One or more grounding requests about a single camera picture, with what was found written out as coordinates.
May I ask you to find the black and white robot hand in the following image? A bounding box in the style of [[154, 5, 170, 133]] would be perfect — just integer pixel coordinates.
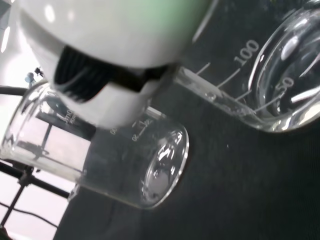
[[12, 0, 216, 128]]

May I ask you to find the black tripod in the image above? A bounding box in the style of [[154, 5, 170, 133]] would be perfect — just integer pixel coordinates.
[[0, 84, 73, 240]]

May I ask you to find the black bench cloth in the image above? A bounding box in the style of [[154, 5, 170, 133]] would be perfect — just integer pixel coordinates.
[[55, 0, 320, 240]]

